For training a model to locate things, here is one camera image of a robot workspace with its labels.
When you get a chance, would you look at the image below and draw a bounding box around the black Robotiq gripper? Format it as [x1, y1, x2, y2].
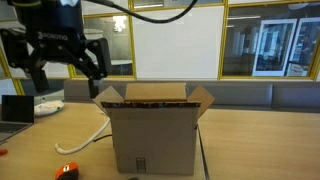
[0, 0, 113, 99]

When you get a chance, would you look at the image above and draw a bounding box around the orange black measuring tape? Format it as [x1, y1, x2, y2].
[54, 162, 80, 180]

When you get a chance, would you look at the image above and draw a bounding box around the open brown cardboard box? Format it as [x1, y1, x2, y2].
[92, 82, 216, 177]

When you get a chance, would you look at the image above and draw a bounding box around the white rounded bag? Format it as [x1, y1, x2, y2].
[33, 99, 65, 117]

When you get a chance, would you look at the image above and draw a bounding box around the round white background table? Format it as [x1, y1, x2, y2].
[111, 59, 134, 76]

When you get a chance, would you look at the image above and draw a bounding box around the bright pendant lamp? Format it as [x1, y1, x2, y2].
[113, 14, 128, 33]

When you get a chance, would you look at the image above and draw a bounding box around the grey laptop with dark screen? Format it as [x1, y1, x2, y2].
[0, 94, 35, 144]

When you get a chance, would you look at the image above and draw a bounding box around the grey upholstered bench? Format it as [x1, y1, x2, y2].
[63, 79, 320, 113]

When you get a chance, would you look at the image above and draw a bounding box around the white framed glass door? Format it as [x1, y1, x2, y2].
[252, 18, 298, 77]
[285, 17, 320, 78]

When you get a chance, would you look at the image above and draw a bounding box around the white rope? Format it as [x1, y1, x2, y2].
[54, 116, 112, 155]

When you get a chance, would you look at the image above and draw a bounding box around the large white wall board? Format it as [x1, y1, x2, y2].
[132, 5, 225, 80]

